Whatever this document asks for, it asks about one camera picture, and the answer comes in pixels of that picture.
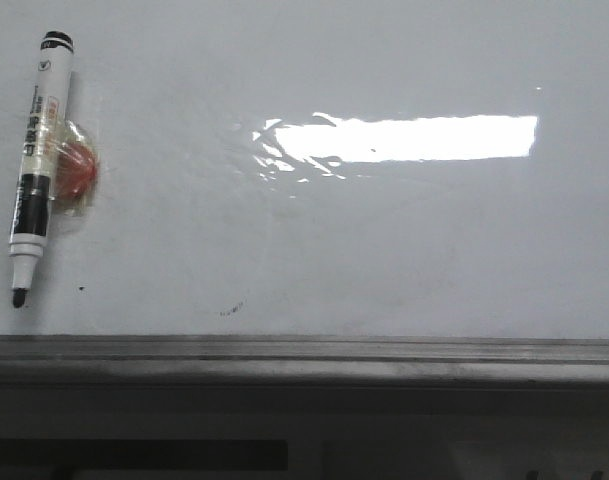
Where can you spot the red round magnet with tape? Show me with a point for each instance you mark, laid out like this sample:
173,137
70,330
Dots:
78,170

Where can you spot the black and white whiteboard marker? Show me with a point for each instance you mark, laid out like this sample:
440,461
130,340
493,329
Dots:
37,176

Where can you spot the white whiteboard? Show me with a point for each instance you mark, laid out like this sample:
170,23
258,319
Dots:
374,168

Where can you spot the grey aluminium whiteboard tray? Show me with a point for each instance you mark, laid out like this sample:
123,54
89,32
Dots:
300,360

